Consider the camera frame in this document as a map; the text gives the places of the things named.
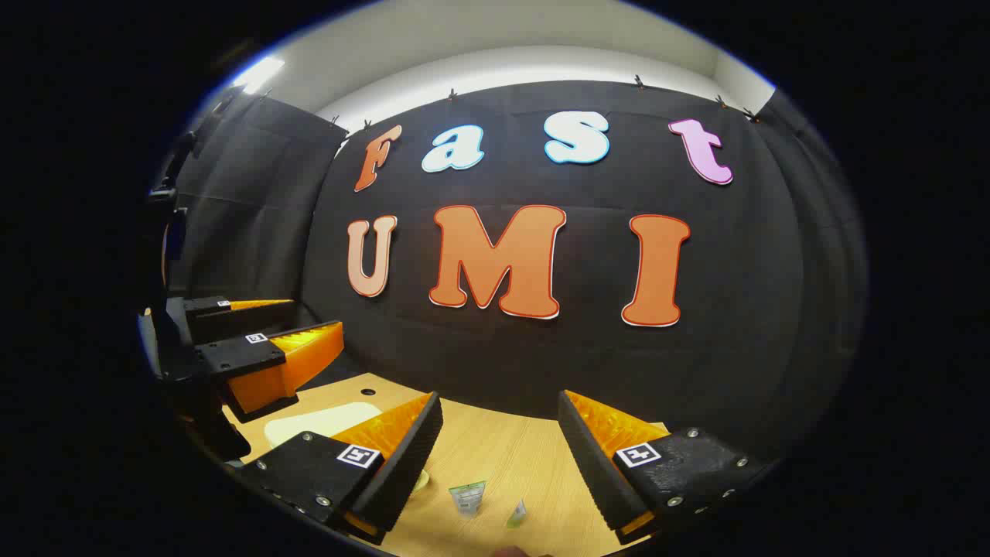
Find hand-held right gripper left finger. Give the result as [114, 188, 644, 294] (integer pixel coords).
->
[234, 391, 445, 545]

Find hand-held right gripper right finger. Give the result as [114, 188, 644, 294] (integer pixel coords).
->
[557, 390, 774, 546]

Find white tube with green crimp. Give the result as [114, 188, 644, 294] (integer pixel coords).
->
[449, 480, 488, 517]

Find black backdrop cloth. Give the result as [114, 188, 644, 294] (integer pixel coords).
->
[155, 77, 871, 465]

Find pale yellow suitcase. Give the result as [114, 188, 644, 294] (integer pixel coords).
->
[263, 401, 431, 496]

